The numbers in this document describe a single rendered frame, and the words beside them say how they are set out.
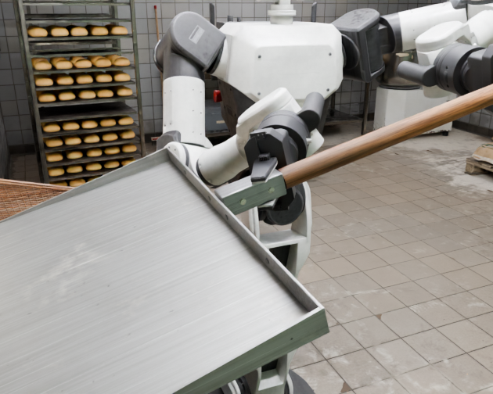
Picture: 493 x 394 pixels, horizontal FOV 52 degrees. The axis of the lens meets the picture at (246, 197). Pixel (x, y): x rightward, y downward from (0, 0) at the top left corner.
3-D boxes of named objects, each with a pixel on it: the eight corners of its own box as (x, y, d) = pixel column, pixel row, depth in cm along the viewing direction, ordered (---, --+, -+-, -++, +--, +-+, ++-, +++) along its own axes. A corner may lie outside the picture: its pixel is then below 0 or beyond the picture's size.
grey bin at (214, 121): (202, 132, 520) (201, 109, 511) (188, 122, 563) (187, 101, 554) (234, 129, 533) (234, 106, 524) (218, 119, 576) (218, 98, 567)
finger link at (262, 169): (246, 184, 66) (256, 164, 71) (270, 181, 65) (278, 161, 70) (244, 173, 65) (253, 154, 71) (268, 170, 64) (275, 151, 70)
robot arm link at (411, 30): (495, 34, 123) (401, 52, 128) (496, -22, 116) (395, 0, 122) (509, 48, 113) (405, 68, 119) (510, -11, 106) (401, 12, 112)
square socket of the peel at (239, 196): (277, 186, 71) (271, 165, 70) (289, 195, 68) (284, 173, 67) (218, 209, 69) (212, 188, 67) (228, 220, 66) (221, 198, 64)
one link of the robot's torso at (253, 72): (192, 140, 139) (188, 1, 126) (306, 131, 149) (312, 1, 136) (221, 173, 113) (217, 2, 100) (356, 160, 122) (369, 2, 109)
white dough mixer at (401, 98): (389, 144, 563) (402, 19, 516) (359, 133, 613) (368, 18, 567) (453, 136, 596) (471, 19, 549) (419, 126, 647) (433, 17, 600)
